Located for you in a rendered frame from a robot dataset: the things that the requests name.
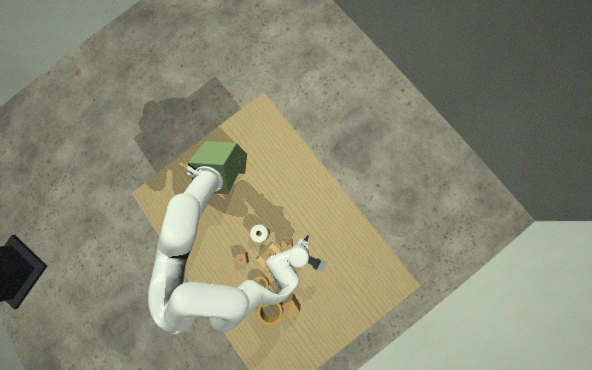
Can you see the light tan square board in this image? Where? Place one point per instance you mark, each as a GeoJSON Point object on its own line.
{"type": "Point", "coordinates": [273, 249]}

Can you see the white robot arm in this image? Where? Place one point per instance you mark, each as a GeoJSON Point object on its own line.
{"type": "Point", "coordinates": [192, 299]}

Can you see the tan wooden ring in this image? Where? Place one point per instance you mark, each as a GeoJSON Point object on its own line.
{"type": "Point", "coordinates": [267, 320]}

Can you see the tan hollow ring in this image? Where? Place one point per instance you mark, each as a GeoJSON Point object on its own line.
{"type": "Point", "coordinates": [264, 278]}

